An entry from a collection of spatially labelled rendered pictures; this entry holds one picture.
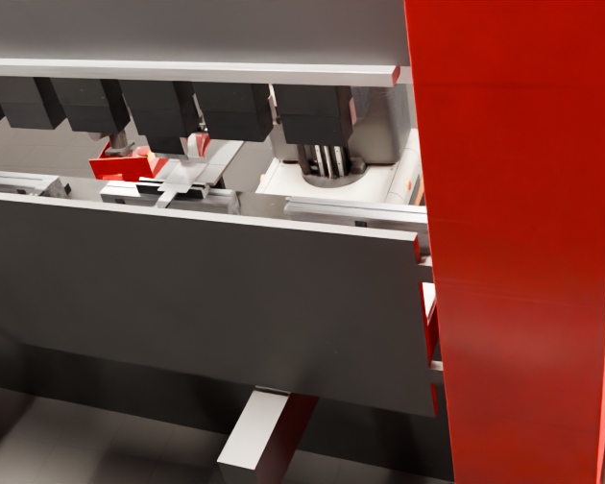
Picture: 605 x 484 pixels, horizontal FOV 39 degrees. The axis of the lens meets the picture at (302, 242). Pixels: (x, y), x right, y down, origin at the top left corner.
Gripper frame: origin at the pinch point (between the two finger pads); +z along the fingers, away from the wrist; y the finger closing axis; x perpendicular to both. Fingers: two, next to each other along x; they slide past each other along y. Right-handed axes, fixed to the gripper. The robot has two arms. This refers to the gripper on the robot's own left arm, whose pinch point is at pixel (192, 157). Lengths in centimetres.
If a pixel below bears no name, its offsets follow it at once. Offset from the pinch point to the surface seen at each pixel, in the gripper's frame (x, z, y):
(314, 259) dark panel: -67, 5, 64
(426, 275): -66, 6, 84
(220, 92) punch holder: -25.9, -19.3, 23.2
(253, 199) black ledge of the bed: 7.7, 11.7, 14.3
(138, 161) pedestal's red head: 27.2, 7.4, -36.1
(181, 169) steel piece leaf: -3.4, 3.1, -1.6
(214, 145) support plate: 7.6, -2.3, 2.5
